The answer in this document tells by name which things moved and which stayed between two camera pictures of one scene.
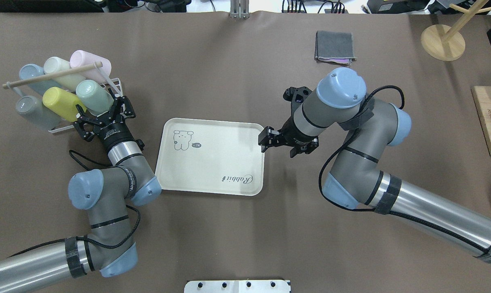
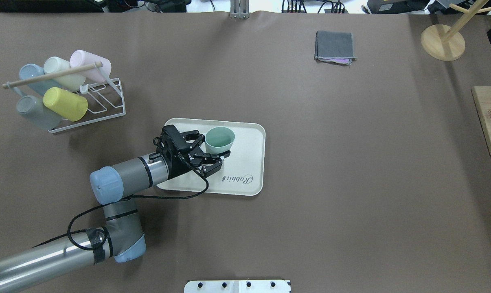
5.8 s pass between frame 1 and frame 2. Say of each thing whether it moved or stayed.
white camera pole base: stayed
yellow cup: stayed
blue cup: stayed
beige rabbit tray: stayed
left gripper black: moved
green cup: moved
